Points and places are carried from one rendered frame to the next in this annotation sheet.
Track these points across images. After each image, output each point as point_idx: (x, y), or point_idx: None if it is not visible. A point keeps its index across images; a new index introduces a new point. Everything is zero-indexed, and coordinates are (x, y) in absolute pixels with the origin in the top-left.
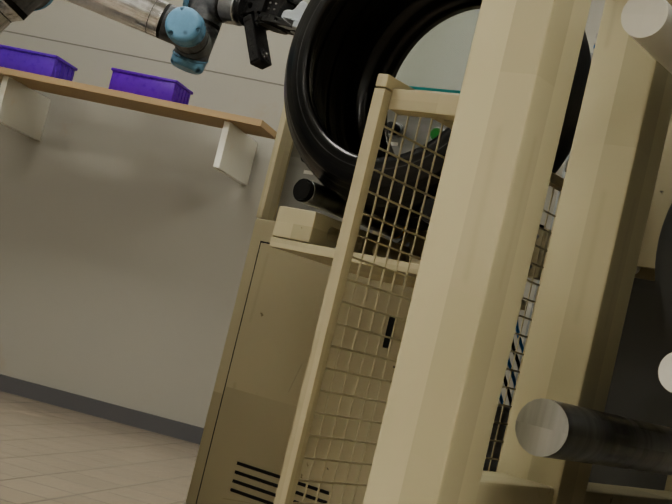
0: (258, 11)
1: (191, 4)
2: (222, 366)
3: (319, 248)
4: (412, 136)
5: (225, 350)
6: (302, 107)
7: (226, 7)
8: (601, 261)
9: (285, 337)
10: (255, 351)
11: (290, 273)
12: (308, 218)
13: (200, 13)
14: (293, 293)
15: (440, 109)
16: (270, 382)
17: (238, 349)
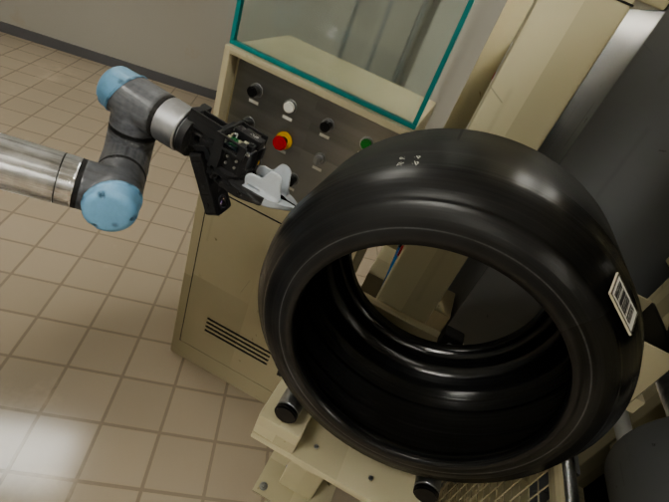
0: (211, 164)
1: (111, 110)
2: (189, 260)
3: (303, 463)
4: (342, 135)
5: (189, 251)
6: (287, 359)
7: (164, 139)
8: None
9: (235, 260)
10: (213, 261)
11: (237, 219)
12: (292, 438)
13: (127, 130)
14: (240, 234)
15: None
16: (226, 283)
17: (200, 255)
